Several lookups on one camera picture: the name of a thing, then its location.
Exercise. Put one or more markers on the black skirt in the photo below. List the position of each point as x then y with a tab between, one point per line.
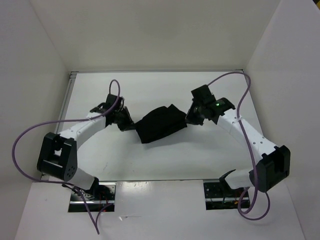
160	123

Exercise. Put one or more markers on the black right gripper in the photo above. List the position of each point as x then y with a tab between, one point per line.
190	119

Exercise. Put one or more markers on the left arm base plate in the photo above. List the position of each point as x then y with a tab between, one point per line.
103	200

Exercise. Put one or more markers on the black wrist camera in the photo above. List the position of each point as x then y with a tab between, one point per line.
114	102
203	95

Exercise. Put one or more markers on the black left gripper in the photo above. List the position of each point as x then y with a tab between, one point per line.
128	124

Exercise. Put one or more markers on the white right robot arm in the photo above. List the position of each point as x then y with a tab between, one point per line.
271	161

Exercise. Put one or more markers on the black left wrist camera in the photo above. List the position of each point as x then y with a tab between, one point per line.
114	102

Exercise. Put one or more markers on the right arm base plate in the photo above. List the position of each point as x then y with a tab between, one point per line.
217	198

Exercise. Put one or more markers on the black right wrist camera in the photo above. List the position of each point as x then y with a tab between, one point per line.
203	95

